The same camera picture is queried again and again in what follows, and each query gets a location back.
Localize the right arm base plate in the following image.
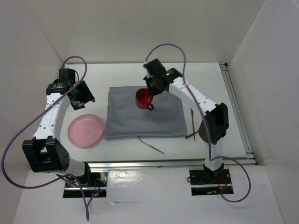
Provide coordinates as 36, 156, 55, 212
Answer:
187, 169, 234, 196

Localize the red enamel mug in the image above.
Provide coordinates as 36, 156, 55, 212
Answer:
135, 88, 155, 111

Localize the aluminium front table rail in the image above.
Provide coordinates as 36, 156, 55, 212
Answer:
36, 157, 257, 170

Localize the grey cloth placemat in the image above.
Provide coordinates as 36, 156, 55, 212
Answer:
105, 86, 187, 140

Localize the aluminium right side rail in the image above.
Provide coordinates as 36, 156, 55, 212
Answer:
219, 63, 255, 160

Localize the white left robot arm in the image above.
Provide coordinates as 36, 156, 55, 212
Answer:
22, 68, 95, 186

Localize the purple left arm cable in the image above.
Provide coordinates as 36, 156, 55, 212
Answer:
1, 56, 99, 221

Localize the pink plate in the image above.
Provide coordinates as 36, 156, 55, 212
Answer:
67, 114, 105, 147

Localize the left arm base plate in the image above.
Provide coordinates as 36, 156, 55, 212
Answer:
63, 171, 108, 198

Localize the copper spoon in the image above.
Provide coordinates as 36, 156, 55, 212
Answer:
185, 131, 198, 139

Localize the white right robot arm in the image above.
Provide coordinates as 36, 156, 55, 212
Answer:
143, 59, 229, 183

